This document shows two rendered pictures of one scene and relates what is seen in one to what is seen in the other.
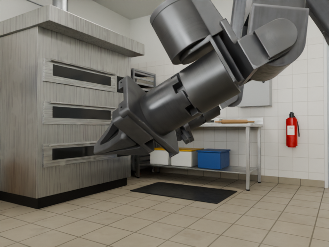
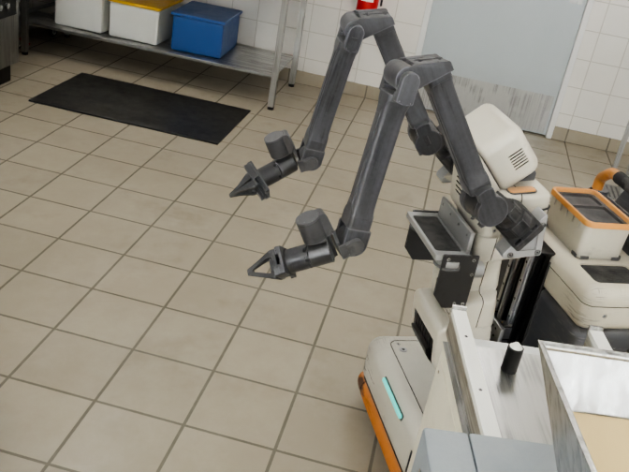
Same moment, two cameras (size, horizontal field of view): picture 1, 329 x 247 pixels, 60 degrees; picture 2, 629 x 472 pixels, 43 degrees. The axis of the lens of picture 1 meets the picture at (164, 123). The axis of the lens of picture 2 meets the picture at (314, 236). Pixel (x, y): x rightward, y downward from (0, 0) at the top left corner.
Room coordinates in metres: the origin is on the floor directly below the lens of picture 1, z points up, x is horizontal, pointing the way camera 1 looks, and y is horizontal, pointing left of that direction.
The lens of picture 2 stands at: (-1.11, 0.62, 1.72)
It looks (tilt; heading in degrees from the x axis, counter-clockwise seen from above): 27 degrees down; 336
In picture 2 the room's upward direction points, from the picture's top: 10 degrees clockwise
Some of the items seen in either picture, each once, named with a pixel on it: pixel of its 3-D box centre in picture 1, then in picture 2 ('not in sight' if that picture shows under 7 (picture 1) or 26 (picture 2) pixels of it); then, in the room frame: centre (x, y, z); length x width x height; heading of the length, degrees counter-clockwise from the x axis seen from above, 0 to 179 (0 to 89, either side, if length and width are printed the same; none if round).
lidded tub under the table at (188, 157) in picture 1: (187, 157); (145, 16); (4.57, -0.37, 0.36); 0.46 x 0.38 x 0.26; 148
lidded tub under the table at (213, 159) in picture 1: (213, 158); (206, 29); (4.34, -0.75, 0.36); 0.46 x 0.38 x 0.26; 150
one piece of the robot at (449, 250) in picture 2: not in sight; (444, 248); (0.51, -0.50, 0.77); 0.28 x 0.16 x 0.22; 172
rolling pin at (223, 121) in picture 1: (234, 121); not in sight; (4.05, -0.99, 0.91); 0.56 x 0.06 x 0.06; 87
